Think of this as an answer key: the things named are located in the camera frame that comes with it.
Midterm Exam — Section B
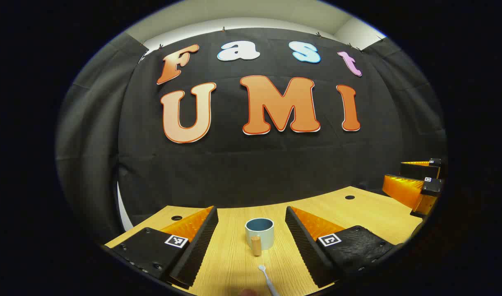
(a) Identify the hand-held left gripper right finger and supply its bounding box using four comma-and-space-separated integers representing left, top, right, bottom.
285, 206, 403, 288

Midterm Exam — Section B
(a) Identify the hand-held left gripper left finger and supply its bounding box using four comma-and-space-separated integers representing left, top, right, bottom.
105, 206, 219, 288

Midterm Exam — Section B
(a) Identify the pale blue cup wooden handle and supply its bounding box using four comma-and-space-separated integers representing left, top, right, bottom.
245, 218, 275, 257

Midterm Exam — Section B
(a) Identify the white toothbrush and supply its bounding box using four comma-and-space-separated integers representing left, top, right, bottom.
258, 265, 281, 296

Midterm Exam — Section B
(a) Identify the wooden desktop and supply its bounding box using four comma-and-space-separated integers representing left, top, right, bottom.
105, 186, 424, 296

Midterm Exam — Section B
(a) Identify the dark grey side curtain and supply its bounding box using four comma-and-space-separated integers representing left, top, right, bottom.
56, 33, 149, 243
360, 36, 447, 194

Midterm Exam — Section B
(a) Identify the black backdrop cloth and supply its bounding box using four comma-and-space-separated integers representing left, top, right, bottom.
117, 27, 403, 227

